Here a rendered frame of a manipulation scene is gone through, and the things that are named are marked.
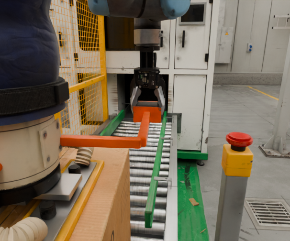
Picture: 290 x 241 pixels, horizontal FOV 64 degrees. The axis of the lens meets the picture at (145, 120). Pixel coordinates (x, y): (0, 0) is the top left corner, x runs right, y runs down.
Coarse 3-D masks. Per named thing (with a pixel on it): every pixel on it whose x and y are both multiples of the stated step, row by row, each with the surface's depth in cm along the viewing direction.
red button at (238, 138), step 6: (234, 132) 66; (240, 132) 66; (228, 138) 63; (234, 138) 62; (240, 138) 62; (246, 138) 62; (252, 138) 63; (234, 144) 62; (240, 144) 61; (246, 144) 61; (234, 150) 64; (240, 150) 63
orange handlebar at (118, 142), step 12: (144, 120) 61; (144, 132) 53; (72, 144) 50; (84, 144) 50; (96, 144) 49; (108, 144) 49; (120, 144) 49; (132, 144) 49; (144, 144) 50; (0, 168) 39
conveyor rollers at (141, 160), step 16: (128, 128) 221; (160, 128) 219; (144, 160) 159; (144, 176) 142; (160, 176) 140; (144, 192) 124; (160, 192) 123; (144, 208) 109; (144, 224) 99; (160, 224) 99; (144, 240) 91; (160, 240) 91
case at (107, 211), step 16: (64, 160) 69; (112, 160) 69; (128, 160) 76; (112, 176) 61; (128, 176) 78; (96, 192) 54; (112, 192) 54; (128, 192) 79; (16, 208) 48; (96, 208) 48; (112, 208) 50; (128, 208) 80; (0, 224) 44; (80, 224) 44; (96, 224) 44; (112, 224) 51; (128, 224) 81; (80, 240) 40; (96, 240) 41; (112, 240) 51; (128, 240) 82
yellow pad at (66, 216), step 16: (96, 160) 65; (96, 176) 58; (80, 192) 50; (32, 208) 46; (48, 208) 42; (64, 208) 45; (80, 208) 46; (48, 224) 41; (64, 224) 42; (48, 240) 38; (64, 240) 39
